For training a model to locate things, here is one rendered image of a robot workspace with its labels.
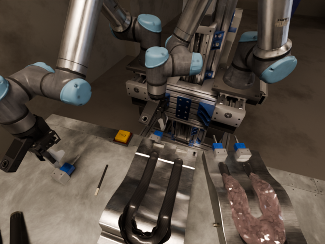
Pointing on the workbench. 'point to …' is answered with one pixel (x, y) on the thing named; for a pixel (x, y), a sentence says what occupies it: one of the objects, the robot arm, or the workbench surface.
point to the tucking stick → (101, 180)
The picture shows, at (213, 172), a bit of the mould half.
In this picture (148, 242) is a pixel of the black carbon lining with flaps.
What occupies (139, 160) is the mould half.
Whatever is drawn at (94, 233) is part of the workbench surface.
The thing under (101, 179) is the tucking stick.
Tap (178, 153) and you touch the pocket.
